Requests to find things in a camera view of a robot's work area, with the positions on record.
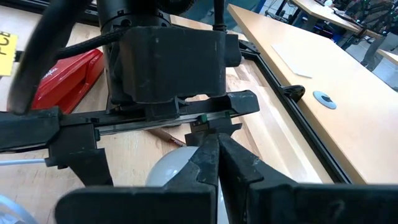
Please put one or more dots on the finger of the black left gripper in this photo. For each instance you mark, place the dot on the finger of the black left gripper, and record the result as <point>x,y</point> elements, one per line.
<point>84,161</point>
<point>194,138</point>

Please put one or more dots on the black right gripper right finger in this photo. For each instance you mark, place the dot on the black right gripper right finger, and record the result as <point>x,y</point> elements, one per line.
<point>311,205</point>

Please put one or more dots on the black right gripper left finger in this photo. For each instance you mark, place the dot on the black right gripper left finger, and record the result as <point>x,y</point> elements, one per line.
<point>155,205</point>

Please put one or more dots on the white lightbulb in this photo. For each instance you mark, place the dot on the white lightbulb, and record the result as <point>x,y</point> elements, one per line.
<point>168,168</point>

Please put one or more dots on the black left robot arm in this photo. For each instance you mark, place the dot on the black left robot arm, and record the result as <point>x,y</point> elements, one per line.
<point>133,12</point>

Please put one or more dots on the brown pen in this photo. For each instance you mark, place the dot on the brown pen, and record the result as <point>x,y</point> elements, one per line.
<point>164,137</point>

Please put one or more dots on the red stapler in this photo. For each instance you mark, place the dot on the red stapler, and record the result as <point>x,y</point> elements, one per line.
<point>68,81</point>

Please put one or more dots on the tan desk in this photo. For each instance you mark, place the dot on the tan desk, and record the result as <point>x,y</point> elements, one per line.
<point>323,12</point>
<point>342,109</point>

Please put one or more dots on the white rectangular pad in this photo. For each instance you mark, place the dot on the white rectangular pad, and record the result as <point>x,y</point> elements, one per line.
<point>292,59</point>

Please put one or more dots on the yellow label tag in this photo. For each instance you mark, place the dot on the yellow label tag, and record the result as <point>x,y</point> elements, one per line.
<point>7,56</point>

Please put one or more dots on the person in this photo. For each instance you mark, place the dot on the person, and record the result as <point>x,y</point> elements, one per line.
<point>382,46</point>

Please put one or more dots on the black frame bracket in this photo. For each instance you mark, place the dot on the black frame bracket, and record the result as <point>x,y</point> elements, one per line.
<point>293,92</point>

